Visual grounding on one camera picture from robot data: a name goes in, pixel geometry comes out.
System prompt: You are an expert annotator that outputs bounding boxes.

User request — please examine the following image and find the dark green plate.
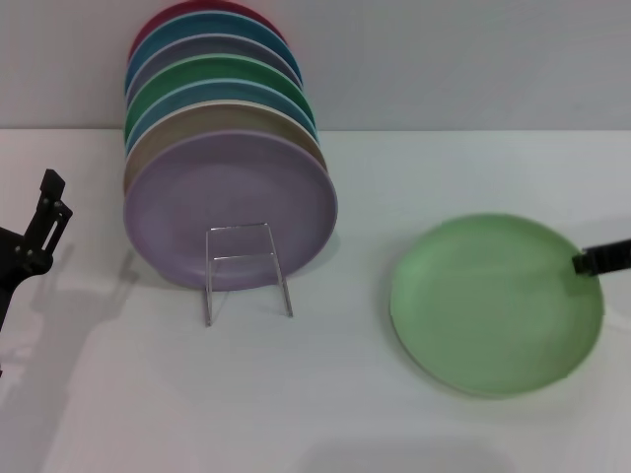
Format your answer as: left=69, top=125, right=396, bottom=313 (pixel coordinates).
left=122, top=54, right=316, bottom=144

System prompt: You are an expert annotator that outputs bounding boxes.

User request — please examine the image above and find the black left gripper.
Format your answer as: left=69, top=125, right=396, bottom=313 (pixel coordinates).
left=0, top=169, right=74, bottom=336

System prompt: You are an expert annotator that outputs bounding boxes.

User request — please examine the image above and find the lilac plate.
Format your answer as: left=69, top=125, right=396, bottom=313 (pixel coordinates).
left=122, top=128, right=340, bottom=292

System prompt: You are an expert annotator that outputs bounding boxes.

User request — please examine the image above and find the grey purple plate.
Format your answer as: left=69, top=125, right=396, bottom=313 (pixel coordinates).
left=125, top=34, right=303, bottom=100

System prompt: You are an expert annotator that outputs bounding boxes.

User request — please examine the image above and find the metal wire plate rack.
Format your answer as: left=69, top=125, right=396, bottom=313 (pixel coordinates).
left=204, top=224, right=296, bottom=328

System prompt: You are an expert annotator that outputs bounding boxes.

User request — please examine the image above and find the crimson red plate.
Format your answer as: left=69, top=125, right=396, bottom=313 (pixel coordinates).
left=128, top=0, right=287, bottom=63

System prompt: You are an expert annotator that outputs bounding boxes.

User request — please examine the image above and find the beige plate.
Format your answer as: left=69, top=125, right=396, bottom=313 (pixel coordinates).
left=122, top=101, right=329, bottom=198

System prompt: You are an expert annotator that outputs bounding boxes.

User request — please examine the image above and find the light blue plate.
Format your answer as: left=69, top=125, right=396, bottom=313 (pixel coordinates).
left=125, top=78, right=321, bottom=149

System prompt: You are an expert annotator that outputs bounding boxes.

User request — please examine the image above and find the light green plate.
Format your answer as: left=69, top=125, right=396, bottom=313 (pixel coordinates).
left=388, top=212, right=605, bottom=400

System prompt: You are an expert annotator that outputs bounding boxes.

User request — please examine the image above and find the teal blue plate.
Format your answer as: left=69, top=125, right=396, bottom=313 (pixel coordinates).
left=122, top=10, right=303, bottom=95

